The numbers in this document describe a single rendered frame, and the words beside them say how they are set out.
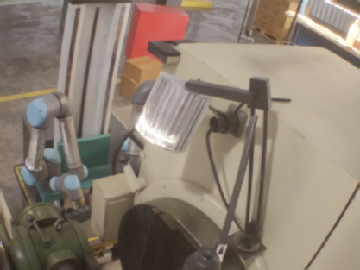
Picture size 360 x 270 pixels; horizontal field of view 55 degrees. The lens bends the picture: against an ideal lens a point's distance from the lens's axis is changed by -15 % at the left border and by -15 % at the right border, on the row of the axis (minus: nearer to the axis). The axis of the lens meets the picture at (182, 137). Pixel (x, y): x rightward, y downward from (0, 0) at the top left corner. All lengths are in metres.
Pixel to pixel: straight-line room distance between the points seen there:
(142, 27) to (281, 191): 4.46
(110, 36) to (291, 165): 1.45
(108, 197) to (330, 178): 0.80
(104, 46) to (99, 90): 0.27
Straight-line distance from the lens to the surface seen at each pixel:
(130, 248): 1.24
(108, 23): 2.07
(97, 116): 2.28
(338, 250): 0.78
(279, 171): 0.82
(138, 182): 1.23
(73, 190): 1.82
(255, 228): 0.85
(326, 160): 0.74
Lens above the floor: 2.21
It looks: 31 degrees down
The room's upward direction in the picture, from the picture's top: 15 degrees clockwise
